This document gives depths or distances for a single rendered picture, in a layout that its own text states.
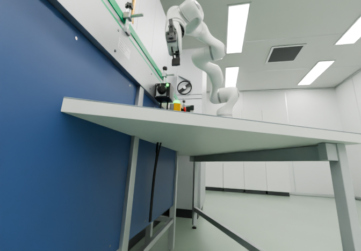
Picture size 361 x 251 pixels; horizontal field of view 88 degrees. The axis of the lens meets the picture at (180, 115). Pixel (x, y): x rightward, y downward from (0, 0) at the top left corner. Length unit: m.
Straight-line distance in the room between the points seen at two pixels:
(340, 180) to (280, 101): 5.35
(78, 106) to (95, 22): 0.24
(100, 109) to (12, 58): 0.17
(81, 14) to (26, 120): 0.28
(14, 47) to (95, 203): 0.41
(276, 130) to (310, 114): 5.67
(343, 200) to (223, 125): 0.52
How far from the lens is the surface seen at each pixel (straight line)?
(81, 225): 0.59
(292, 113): 6.14
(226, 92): 1.46
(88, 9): 0.59
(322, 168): 6.14
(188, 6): 0.85
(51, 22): 0.51
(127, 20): 0.77
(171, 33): 0.69
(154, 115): 0.47
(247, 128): 0.56
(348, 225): 0.89
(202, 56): 1.25
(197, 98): 2.58
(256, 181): 5.23
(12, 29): 0.45
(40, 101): 0.45
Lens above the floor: 0.61
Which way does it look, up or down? 15 degrees up
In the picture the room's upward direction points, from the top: 3 degrees clockwise
